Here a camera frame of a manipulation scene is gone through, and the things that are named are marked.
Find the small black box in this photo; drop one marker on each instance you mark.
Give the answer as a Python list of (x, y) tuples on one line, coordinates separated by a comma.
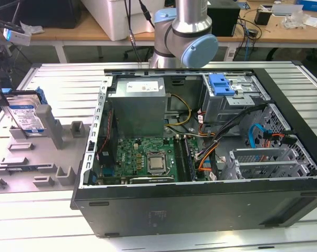
[(263, 17)]

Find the clear plastic bags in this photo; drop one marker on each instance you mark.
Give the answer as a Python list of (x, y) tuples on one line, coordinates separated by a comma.
[(297, 21)]

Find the metal optical drive cage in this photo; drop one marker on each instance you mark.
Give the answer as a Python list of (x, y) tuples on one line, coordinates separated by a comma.
[(218, 110)]

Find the large black box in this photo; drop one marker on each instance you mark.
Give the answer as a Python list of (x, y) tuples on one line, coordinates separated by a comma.
[(42, 13)]

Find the silver CPU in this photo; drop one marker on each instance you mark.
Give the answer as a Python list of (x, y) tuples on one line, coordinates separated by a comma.
[(157, 163)]

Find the installed RAM stick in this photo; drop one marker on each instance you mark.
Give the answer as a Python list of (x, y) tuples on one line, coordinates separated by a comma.
[(190, 160)]

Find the CPU socket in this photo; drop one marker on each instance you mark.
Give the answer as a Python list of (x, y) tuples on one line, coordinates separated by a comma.
[(158, 172)]

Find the grey power supply unit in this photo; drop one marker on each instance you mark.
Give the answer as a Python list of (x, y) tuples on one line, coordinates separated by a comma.
[(137, 115)]

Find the green motherboard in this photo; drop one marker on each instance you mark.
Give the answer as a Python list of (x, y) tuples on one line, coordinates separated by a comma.
[(129, 149)]

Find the blue plastic drive latch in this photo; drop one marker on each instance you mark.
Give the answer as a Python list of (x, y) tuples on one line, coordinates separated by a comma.
[(221, 86)]

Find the white flat box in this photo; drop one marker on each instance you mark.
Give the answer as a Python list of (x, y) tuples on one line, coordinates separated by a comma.
[(287, 10)]

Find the black open PC case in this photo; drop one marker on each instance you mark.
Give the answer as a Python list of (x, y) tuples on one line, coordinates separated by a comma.
[(200, 210)]

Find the white plastic box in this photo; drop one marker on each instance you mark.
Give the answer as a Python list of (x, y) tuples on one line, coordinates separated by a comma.
[(116, 18)]

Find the blue cardboard box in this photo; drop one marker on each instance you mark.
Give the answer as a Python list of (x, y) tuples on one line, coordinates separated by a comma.
[(312, 4)]

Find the RAM stick with blue label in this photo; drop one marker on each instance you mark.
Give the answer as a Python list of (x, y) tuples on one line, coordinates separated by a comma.
[(16, 169)]

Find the wooden desk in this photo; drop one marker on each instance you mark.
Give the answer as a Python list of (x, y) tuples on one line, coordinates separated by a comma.
[(279, 35)]

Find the crumpled white tissue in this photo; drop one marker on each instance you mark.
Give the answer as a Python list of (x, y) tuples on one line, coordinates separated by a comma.
[(32, 28)]

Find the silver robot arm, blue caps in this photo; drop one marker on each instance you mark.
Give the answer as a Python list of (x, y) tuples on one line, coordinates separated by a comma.
[(174, 39)]

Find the black graphics card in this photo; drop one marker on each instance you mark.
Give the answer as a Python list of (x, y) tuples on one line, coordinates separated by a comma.
[(153, 180)]

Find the black speaker box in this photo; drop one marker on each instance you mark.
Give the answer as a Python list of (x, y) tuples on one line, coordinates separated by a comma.
[(224, 21)]

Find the grey parts rack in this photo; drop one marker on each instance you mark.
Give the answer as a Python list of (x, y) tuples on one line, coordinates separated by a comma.
[(42, 157)]

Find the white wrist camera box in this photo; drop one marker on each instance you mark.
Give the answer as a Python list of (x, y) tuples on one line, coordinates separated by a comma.
[(17, 36)]

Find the hard disk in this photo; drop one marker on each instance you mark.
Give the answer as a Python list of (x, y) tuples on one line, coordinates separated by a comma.
[(24, 115)]

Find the metal disk bay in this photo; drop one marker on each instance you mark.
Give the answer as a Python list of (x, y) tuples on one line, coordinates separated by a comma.
[(266, 165)]

